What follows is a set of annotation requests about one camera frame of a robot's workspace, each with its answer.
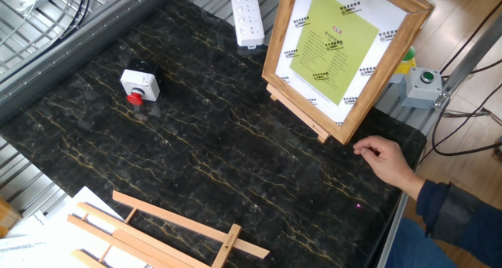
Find wooden photo frame green print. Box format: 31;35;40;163
261;0;435;146

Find person's right forearm blue sleeve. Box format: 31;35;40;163
415;179;502;268

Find person's right hand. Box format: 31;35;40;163
352;135;427;201

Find yellow box green mushroom button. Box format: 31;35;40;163
387;46;417;85

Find white power strip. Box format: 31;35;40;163
230;0;266;49

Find grey box green button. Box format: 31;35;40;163
400;67;443;110

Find upright wooden easel stand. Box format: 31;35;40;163
265;83;332;144

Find white box red button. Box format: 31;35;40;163
119;58;162;107

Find person's blue jeans leg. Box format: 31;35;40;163
386;216;458;268

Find large wooden easel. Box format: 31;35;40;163
66;190;271;268

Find small cardboard box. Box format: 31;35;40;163
0;196;23;238

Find white paper sheets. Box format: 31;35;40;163
0;185;150;268

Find aluminium profile post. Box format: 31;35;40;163
433;13;502;110

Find grey cable bundle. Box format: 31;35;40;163
442;106;502;128

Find black looped cable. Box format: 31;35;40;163
430;81;502;158

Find black cable bundle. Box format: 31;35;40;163
50;0;92;45

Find grey aluminium frame beam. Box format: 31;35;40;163
0;0;185;125

